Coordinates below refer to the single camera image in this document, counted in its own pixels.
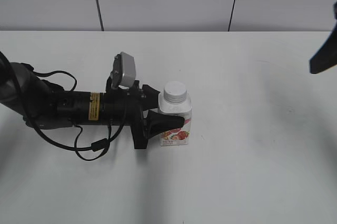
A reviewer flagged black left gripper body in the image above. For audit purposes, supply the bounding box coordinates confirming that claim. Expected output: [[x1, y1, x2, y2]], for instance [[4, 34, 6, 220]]
[[101, 77, 148, 150]]

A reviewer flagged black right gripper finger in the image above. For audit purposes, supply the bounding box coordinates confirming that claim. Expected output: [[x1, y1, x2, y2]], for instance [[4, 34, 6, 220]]
[[309, 1, 337, 75]]

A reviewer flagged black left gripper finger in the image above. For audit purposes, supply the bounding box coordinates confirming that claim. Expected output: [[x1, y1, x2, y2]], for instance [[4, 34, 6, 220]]
[[145, 110, 184, 139], [142, 84, 160, 110]]

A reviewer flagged white plastic bottle cap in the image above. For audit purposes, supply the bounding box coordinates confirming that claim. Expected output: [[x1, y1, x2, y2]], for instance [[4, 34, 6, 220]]
[[163, 81, 187, 104]]

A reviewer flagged white strawberry yogurt drink bottle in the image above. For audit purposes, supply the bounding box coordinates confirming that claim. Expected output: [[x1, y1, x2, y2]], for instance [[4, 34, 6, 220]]
[[157, 92, 192, 146]]

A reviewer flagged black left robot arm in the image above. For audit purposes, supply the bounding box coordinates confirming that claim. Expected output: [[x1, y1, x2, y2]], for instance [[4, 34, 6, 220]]
[[1, 52, 185, 149]]

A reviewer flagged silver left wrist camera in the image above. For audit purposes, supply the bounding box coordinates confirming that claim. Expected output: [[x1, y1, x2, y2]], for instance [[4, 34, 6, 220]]
[[110, 52, 136, 89]]

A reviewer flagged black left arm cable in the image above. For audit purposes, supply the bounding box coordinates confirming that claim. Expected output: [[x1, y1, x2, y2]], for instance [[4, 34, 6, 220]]
[[15, 70, 126, 161]]

